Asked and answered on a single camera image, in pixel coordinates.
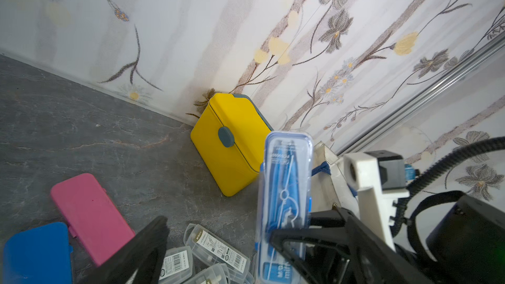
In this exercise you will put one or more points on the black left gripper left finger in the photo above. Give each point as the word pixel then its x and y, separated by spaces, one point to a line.
pixel 141 258

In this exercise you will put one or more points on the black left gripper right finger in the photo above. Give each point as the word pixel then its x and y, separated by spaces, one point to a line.
pixel 338 248

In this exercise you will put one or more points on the blue opaque plastic case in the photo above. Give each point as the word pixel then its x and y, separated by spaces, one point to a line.
pixel 38 255

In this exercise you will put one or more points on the clear case blue compass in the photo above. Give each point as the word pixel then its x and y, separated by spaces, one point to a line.
pixel 284 201

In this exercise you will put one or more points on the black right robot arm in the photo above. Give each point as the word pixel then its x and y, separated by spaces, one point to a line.
pixel 467 246

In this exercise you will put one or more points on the clear case white barcode label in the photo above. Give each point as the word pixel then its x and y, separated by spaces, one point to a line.
pixel 177 266

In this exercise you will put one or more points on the pink plastic case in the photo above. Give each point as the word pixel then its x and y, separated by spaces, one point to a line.
pixel 92 217

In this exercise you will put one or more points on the yellow lidded storage box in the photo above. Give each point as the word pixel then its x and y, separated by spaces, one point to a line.
pixel 230 137

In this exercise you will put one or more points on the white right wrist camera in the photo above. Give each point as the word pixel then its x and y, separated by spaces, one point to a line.
pixel 379 178

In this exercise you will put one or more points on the white canvas bag blue handles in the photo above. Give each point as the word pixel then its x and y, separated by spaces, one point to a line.
pixel 331 189

